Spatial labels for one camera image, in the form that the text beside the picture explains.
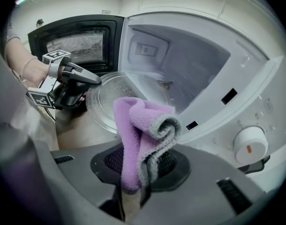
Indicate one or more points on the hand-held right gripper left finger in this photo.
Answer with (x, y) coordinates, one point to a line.
(86, 167)

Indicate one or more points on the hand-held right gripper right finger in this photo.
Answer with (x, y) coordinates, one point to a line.
(204, 184)

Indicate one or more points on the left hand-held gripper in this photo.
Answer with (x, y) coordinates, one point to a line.
(52, 88)

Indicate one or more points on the glass microwave turntable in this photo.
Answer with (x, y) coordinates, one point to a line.
(115, 88)

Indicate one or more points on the purple cloth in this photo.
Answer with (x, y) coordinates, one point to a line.
(129, 130)

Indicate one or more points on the person's left forearm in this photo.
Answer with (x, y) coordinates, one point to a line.
(18, 55)

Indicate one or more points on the white microwave door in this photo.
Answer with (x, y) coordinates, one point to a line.
(75, 46)

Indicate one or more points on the white microwave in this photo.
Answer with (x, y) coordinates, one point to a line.
(199, 55)

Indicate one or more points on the person's left hand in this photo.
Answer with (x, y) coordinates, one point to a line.
(36, 74)

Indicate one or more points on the grey knitted cardigan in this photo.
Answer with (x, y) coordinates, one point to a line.
(12, 32)

